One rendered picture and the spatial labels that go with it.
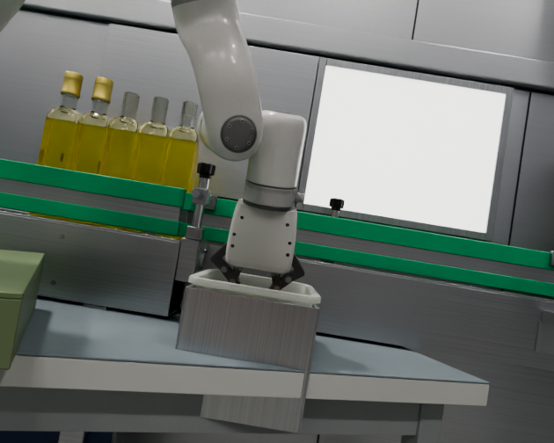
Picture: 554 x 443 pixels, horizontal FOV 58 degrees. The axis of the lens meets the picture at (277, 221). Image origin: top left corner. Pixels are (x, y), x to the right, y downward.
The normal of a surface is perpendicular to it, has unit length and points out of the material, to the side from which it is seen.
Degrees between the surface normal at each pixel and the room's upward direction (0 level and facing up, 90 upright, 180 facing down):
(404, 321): 90
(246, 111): 100
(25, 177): 90
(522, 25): 90
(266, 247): 107
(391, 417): 90
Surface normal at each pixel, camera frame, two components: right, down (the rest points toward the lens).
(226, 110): 0.15, 0.26
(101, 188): 0.00, -0.04
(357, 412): 0.37, 0.02
